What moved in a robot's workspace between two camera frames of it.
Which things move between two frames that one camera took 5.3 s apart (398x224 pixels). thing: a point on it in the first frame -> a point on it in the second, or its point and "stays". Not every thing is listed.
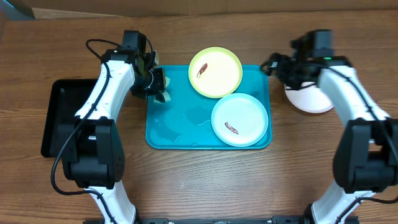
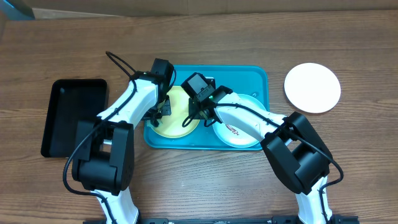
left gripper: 158,87 -> 165,111
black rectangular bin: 65,98 stays
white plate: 308,97 stays
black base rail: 290,219 stays
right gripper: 284,62 -> 194,111
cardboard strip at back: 43,9 stays
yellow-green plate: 215,72 -> 171,126
